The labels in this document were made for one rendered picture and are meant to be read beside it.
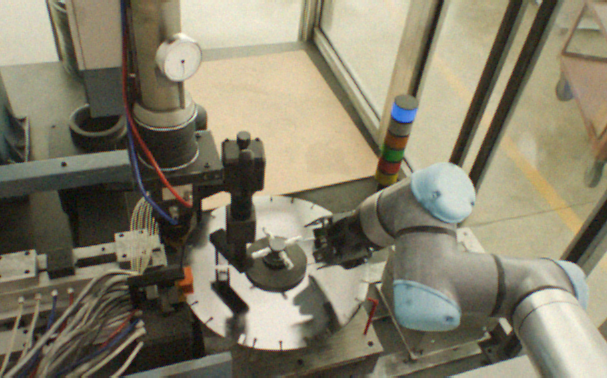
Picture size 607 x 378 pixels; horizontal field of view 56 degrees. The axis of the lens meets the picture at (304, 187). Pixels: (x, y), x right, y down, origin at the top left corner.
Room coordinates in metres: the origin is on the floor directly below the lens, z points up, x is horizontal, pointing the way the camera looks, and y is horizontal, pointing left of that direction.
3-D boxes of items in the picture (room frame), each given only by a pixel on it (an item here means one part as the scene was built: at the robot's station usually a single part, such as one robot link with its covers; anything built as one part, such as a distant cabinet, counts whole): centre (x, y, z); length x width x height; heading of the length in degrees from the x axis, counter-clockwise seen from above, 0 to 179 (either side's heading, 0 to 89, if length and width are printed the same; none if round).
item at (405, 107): (0.85, -0.16, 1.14); 0.05 x 0.04 x 0.03; 24
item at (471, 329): (0.69, -0.30, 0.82); 0.18 x 0.18 x 0.15; 24
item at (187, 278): (0.53, 0.21, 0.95); 0.10 x 0.03 x 0.07; 114
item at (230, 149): (0.55, 0.09, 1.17); 0.06 x 0.05 x 0.20; 105
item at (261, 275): (0.61, 0.03, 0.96); 0.11 x 0.11 x 0.03
